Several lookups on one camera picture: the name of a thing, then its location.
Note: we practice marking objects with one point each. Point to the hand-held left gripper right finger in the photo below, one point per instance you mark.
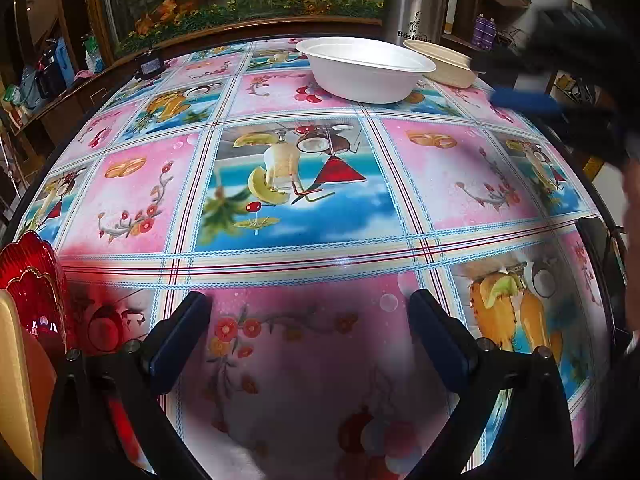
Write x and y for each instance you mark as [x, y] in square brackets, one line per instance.
[445, 350]

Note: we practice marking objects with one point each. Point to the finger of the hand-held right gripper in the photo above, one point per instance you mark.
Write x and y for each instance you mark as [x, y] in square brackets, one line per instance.
[525, 100]

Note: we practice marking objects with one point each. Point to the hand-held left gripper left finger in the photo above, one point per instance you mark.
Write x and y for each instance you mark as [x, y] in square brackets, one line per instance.
[167, 355]

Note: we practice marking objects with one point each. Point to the cream ribbed plastic bowl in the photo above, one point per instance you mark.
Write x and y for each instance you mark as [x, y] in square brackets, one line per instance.
[450, 72]

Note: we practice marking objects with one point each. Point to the cream plate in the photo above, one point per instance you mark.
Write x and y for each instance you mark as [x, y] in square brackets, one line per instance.
[20, 375]

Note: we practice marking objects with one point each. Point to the white plastic bowl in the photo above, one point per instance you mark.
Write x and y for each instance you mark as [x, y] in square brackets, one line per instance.
[360, 80]

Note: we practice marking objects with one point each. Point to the purple bottle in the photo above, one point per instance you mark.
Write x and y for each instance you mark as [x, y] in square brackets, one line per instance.
[479, 32]
[490, 34]

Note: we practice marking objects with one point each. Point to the steel thermos jug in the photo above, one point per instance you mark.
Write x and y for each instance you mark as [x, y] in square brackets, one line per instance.
[415, 0]

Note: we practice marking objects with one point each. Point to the printed fruit tablecloth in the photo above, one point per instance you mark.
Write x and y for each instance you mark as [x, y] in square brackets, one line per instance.
[310, 185]

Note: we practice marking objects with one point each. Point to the small black digital clock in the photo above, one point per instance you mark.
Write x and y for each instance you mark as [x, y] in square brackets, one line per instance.
[149, 66]

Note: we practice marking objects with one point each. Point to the pink cloth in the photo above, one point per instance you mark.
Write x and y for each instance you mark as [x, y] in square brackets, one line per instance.
[84, 75]

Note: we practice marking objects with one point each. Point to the black kettle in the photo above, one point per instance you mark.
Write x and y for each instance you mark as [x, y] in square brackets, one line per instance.
[50, 77]

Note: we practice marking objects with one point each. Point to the green bag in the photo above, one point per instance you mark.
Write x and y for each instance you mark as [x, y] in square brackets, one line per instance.
[11, 95]

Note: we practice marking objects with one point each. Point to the white spray bottle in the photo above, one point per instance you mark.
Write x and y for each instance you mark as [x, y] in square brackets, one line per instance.
[94, 57]

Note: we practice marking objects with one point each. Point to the blue jug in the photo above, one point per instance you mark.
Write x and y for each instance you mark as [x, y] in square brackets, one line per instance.
[64, 62]

